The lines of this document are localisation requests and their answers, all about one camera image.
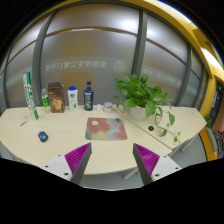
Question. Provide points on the blue computer mouse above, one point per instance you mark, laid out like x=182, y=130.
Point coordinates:
x=43, y=136

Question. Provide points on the small white packet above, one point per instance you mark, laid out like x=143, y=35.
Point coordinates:
x=23, y=120

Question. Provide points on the black desk cable grommet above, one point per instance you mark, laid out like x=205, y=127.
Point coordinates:
x=150, y=128

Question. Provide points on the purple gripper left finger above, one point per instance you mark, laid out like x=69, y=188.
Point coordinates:
x=70, y=166

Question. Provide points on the crumpled white wrapper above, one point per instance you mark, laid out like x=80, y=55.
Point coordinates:
x=98, y=107

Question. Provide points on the white lotion bottle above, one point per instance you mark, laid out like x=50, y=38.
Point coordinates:
x=73, y=98

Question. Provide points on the brown carton box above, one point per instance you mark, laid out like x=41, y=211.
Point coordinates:
x=56, y=97

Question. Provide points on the small round white jar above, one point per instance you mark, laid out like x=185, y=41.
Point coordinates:
x=107, y=107

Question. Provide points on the green white tall box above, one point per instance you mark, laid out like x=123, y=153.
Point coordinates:
x=29, y=95

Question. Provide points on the small green bottle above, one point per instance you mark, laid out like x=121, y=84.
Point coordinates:
x=45, y=98

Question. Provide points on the green potted plant white pot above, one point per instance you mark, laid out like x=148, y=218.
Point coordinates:
x=136, y=93

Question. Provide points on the floral mouse pad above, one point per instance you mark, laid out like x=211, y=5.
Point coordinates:
x=105, y=129

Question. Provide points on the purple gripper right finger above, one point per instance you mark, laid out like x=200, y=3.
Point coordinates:
x=151, y=166

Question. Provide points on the dark blue shampoo bottle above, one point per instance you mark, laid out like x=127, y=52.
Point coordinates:
x=88, y=97

